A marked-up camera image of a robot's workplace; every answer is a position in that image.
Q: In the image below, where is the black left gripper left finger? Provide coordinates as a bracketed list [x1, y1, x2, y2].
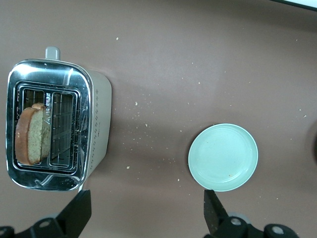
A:
[14, 189, 92, 238]

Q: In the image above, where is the light green plate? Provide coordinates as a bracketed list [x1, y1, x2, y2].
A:
[187, 123, 259, 193]

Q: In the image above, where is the brown bread slice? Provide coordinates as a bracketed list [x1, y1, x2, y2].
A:
[14, 103, 52, 166]

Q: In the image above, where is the beige and chrome toaster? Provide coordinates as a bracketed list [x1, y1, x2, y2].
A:
[5, 46, 112, 193]

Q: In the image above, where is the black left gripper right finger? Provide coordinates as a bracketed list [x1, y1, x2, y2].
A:
[204, 189, 251, 238]

